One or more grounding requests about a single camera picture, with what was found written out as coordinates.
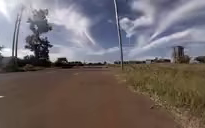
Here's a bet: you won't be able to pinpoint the leaning grey pole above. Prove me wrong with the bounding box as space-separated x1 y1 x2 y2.
11 13 20 66
15 6 25 64

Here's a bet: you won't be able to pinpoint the tall tower building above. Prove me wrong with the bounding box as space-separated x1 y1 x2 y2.
172 45 186 64

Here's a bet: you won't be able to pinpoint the reddish-brown asphalt road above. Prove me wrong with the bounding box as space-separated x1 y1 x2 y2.
0 66 181 128

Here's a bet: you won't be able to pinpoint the tall dark tree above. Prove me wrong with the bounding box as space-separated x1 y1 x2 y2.
24 8 54 66

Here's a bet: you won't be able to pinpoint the dry grass field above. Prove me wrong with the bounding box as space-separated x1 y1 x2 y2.
114 62 205 128

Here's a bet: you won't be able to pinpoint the grey utility pole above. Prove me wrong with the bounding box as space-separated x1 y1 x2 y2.
112 0 125 71

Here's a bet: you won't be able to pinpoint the distant low buildings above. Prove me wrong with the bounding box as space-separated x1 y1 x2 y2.
113 57 173 65

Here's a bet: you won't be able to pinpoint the row of bushes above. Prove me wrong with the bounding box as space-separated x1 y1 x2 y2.
3 56 108 72

